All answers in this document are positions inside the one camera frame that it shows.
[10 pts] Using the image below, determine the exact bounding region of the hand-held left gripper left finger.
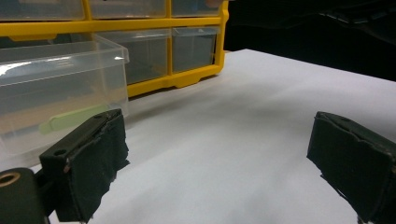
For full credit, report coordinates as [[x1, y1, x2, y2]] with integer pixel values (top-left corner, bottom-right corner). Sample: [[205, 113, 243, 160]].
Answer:
[[39, 108, 131, 224]]

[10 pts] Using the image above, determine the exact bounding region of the clear plastic drawer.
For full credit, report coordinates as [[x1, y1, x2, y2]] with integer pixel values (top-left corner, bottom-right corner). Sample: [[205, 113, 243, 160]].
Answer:
[[0, 33, 131, 163]]

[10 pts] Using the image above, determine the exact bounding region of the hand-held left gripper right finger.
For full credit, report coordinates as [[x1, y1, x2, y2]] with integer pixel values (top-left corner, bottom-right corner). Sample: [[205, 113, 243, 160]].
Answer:
[[305, 110, 396, 224]]

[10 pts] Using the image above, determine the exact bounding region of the yellow and black organizer cabinet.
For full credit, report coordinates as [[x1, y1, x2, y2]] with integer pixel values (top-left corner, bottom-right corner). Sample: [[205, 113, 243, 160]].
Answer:
[[0, 0, 231, 98]]

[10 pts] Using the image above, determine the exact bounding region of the grid of clear drawers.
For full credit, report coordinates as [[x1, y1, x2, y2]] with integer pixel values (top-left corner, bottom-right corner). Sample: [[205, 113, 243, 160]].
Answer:
[[0, 0, 221, 86]]

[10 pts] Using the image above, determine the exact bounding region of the light green plastic stick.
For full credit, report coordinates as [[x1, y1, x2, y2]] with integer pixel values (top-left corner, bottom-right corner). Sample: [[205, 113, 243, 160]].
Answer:
[[38, 104, 110, 136]]

